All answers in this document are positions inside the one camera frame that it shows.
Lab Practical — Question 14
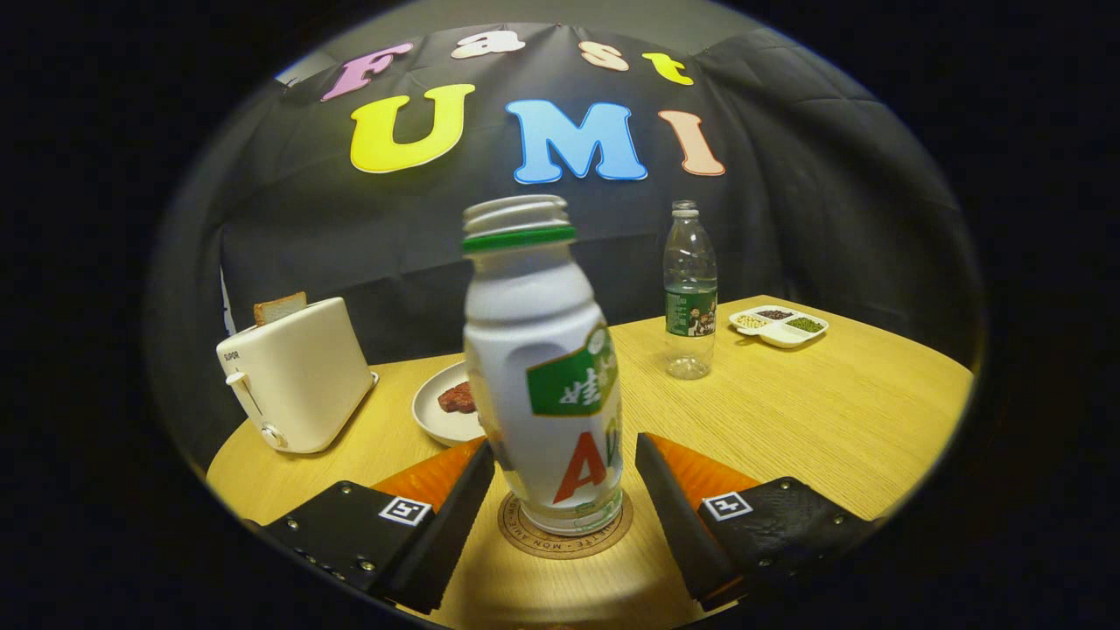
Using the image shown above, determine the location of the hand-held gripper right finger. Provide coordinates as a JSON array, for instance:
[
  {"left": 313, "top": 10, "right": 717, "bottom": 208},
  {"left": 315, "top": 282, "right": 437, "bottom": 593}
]
[{"left": 634, "top": 432, "right": 880, "bottom": 613}]

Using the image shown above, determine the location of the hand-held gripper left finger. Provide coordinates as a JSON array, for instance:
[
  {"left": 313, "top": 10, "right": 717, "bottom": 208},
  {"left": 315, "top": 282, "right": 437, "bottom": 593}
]
[{"left": 254, "top": 437, "right": 497, "bottom": 616}]

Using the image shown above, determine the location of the round cork coaster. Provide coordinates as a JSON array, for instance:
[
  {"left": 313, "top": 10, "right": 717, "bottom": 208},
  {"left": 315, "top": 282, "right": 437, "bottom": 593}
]
[{"left": 497, "top": 490, "right": 634, "bottom": 561}]

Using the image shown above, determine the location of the white juice bottle green label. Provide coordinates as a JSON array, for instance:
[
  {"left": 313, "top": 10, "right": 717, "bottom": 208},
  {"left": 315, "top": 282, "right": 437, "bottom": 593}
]
[{"left": 461, "top": 194, "right": 626, "bottom": 537}]

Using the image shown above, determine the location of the clear plastic water bottle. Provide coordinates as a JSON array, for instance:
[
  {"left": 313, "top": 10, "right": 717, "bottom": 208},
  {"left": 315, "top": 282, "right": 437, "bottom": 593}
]
[{"left": 662, "top": 199, "right": 719, "bottom": 381}]

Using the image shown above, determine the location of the white round plate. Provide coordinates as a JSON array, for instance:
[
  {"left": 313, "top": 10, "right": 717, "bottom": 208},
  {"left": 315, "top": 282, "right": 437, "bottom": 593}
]
[{"left": 411, "top": 360, "right": 487, "bottom": 448}]

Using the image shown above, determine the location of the wooden table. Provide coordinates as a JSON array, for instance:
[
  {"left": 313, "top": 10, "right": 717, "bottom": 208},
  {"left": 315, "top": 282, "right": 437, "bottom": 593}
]
[{"left": 206, "top": 294, "right": 975, "bottom": 630}]

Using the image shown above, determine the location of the white toaster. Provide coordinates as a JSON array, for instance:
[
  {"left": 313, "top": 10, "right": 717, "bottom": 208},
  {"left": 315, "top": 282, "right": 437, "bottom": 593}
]
[{"left": 215, "top": 297, "right": 380, "bottom": 455}]

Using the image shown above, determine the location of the white divided dish with beans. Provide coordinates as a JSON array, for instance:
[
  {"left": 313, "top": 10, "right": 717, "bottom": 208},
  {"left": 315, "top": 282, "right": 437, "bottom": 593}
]
[{"left": 729, "top": 304, "right": 830, "bottom": 350}]

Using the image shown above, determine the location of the bread slice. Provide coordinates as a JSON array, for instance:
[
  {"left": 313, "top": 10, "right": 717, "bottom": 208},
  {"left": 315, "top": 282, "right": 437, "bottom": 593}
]
[{"left": 253, "top": 291, "right": 309, "bottom": 326}]

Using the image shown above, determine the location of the black backdrop cloth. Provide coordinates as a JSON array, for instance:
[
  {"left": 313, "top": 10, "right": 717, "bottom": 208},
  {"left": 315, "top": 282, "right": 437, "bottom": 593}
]
[{"left": 144, "top": 22, "right": 985, "bottom": 473}]

